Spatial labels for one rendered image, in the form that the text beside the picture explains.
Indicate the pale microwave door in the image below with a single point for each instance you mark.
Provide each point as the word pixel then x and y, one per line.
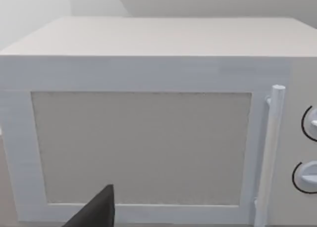
pixel 141 148

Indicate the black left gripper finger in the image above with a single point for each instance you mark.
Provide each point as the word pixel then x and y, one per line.
pixel 100 209

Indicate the pale microwave knob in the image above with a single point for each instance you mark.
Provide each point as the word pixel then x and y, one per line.
pixel 307 178
pixel 311 124

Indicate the pale microwave oven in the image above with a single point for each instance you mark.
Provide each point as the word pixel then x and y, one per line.
pixel 158 39

